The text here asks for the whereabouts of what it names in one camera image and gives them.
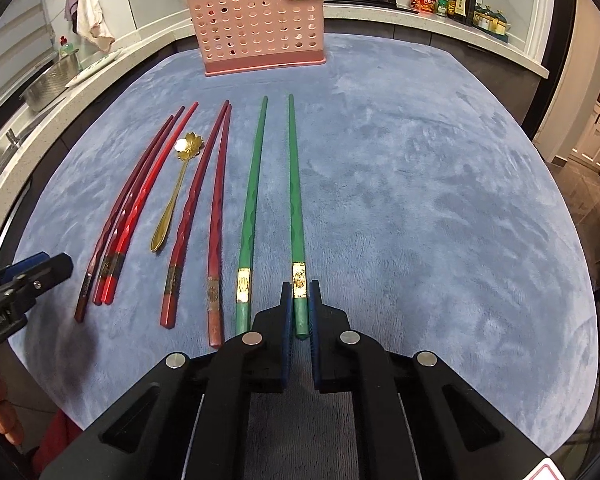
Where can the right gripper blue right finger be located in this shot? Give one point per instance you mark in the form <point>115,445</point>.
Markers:
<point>315,307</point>

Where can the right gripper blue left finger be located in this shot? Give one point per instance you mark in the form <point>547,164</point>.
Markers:
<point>286,307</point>

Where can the green chopstick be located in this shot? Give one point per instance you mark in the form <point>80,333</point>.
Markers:
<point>299,283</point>
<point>246,249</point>

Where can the maroon chopstick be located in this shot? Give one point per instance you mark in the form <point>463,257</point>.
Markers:
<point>214,310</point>
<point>172,287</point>

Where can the grey-blue fleece mat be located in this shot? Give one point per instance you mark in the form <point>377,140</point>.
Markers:
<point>429,217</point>

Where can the gold flower-shaped spoon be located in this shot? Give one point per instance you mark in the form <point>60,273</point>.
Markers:
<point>187,148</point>

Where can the green dish soap bottle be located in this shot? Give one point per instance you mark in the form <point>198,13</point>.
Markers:
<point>66,47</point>

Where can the pink perforated utensil holder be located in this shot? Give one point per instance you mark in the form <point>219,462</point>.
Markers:
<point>235,36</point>

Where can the white hanging towel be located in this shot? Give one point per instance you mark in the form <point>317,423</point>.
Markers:
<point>91,25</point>

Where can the red snack packet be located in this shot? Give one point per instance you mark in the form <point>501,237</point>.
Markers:
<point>425,5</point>

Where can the green-lidded jars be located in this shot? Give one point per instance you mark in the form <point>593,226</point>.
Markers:
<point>490,21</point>

